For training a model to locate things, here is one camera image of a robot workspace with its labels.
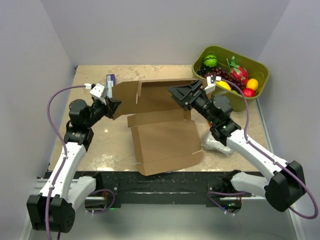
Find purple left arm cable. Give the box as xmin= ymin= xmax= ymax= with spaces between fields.
xmin=46 ymin=85 xmax=87 ymax=240

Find green toy watermelon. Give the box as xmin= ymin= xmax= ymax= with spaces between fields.
xmin=203 ymin=54 xmax=218 ymax=68

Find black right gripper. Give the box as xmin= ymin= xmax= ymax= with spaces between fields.
xmin=167 ymin=79 xmax=217 ymax=125

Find dark purple toy grapes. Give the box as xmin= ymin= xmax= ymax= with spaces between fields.
xmin=196 ymin=66 xmax=211 ymax=77

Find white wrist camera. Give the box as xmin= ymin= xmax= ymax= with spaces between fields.
xmin=204 ymin=75 xmax=222 ymax=94
xmin=84 ymin=83 xmax=107 ymax=99

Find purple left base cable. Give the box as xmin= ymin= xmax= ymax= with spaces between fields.
xmin=86 ymin=188 xmax=117 ymax=215

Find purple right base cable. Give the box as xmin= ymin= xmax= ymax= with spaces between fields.
xmin=206 ymin=190 xmax=248 ymax=215

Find black base frame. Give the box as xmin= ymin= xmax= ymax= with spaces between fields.
xmin=74 ymin=170 xmax=236 ymax=211

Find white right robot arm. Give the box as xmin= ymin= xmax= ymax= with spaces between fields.
xmin=168 ymin=80 xmax=306 ymax=212

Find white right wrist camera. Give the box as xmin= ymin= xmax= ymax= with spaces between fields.
xmin=204 ymin=75 xmax=222 ymax=94

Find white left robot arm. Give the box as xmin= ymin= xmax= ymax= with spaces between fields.
xmin=26 ymin=97 xmax=121 ymax=233

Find red toy grapes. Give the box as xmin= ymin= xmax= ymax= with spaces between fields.
xmin=203 ymin=67 xmax=245 ymax=90

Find green plastic basket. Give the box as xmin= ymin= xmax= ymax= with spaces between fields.
xmin=191 ymin=45 xmax=269 ymax=112

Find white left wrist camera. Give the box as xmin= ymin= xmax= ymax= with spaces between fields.
xmin=84 ymin=83 xmax=107 ymax=99

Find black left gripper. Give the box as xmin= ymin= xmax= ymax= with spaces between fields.
xmin=85 ymin=95 xmax=121 ymax=128

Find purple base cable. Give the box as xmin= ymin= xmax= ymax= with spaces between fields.
xmin=86 ymin=188 xmax=117 ymax=215
xmin=206 ymin=190 xmax=248 ymax=215

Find silver foil pouch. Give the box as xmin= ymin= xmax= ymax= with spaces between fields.
xmin=202 ymin=131 xmax=234 ymax=155

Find yellow toy banana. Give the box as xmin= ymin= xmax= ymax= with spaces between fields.
xmin=216 ymin=80 xmax=232 ymax=91

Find red toy apple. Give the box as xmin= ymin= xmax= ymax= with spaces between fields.
xmin=242 ymin=88 xmax=256 ymax=98

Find pink toy dragon fruit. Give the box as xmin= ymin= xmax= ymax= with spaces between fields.
xmin=226 ymin=56 xmax=249 ymax=85

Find purple toothpaste box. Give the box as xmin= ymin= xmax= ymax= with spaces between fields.
xmin=106 ymin=74 xmax=116 ymax=99

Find yellow toy mango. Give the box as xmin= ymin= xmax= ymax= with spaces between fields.
xmin=245 ymin=78 xmax=259 ymax=91

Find brown cardboard box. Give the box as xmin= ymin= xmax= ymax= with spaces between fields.
xmin=112 ymin=78 xmax=204 ymax=176

